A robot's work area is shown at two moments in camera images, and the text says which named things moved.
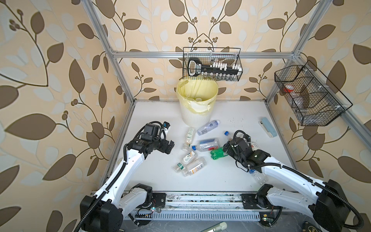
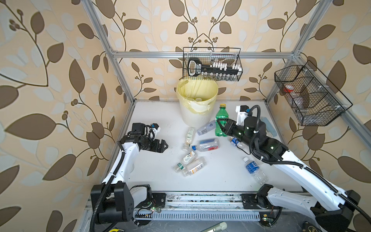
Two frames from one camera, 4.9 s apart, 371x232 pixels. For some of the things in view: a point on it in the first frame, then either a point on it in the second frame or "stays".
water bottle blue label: (260, 178) stays
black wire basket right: (315, 100) stays
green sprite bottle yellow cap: (217, 154) → (221, 113)
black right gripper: (226, 145) → (225, 128)
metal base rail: (207, 200) stays
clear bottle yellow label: (194, 166) stays
